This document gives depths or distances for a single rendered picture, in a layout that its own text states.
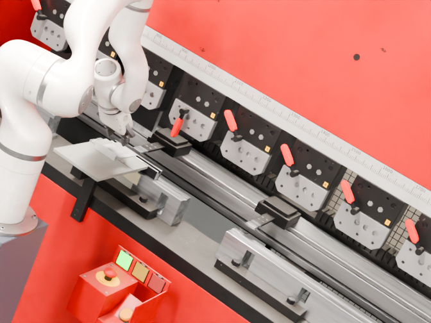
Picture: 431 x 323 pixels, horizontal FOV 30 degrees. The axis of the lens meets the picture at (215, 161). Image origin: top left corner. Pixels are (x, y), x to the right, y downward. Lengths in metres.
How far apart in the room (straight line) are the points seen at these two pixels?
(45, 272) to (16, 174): 0.89
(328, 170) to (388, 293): 0.51
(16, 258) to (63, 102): 0.43
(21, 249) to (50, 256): 0.71
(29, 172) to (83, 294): 0.54
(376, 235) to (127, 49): 0.85
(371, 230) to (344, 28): 0.55
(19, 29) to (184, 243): 1.26
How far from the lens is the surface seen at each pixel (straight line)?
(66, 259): 2.64
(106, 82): 2.24
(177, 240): 2.46
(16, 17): 3.26
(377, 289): 2.57
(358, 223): 2.25
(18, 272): 2.04
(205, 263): 2.41
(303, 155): 2.26
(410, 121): 2.15
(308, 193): 2.27
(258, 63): 2.30
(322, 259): 2.60
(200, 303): 2.39
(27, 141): 1.84
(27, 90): 1.80
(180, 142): 2.74
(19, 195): 1.90
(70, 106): 1.77
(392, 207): 2.20
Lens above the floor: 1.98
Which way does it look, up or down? 20 degrees down
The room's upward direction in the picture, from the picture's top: 24 degrees clockwise
